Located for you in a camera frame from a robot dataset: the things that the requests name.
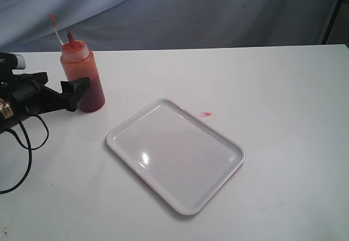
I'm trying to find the red sauce squeeze bottle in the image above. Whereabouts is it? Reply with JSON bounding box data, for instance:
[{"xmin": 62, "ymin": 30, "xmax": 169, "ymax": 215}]
[{"xmin": 49, "ymin": 14, "xmax": 105, "ymax": 113}]

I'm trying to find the black tripod stand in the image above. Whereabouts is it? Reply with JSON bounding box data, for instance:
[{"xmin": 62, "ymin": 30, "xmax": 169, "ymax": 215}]
[{"xmin": 321, "ymin": 0, "xmax": 344, "ymax": 45}]

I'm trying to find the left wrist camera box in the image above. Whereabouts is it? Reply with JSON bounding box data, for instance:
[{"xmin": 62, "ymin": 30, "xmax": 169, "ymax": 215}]
[{"xmin": 0, "ymin": 52, "xmax": 26, "ymax": 71}]

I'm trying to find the white rectangular plastic tray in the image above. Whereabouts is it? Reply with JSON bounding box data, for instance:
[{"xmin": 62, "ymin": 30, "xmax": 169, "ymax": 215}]
[{"xmin": 106, "ymin": 99, "xmax": 246, "ymax": 216}]

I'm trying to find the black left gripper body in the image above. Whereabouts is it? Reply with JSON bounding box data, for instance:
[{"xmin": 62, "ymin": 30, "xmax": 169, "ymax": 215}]
[{"xmin": 1, "ymin": 74, "xmax": 59, "ymax": 121}]

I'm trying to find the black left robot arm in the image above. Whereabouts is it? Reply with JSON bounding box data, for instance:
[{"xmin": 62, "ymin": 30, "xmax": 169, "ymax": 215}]
[{"xmin": 1, "ymin": 52, "xmax": 91, "ymax": 131}]

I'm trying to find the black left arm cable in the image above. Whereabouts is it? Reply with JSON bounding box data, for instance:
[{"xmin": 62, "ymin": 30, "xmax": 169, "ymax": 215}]
[{"xmin": 0, "ymin": 113, "xmax": 49, "ymax": 194}]

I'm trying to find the grey backdrop cloth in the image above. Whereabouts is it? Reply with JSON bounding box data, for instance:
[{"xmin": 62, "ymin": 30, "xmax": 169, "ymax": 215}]
[{"xmin": 1, "ymin": 0, "xmax": 334, "ymax": 52}]

